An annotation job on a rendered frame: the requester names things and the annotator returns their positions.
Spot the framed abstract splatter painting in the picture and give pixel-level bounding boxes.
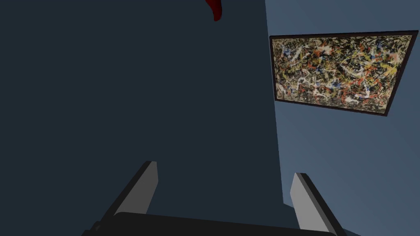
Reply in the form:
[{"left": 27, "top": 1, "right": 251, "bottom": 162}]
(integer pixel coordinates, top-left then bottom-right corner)
[{"left": 269, "top": 30, "right": 420, "bottom": 117}]

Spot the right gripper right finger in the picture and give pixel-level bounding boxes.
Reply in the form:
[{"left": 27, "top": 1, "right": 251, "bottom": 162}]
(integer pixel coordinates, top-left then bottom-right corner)
[{"left": 290, "top": 172, "right": 347, "bottom": 236}]

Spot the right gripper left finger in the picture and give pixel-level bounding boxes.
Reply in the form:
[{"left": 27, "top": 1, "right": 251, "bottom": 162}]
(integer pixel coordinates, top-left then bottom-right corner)
[{"left": 100, "top": 160, "right": 159, "bottom": 222}]

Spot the dark red curved handle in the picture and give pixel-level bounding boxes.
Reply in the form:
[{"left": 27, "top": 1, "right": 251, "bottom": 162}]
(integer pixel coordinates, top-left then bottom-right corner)
[{"left": 205, "top": 0, "right": 223, "bottom": 22}]

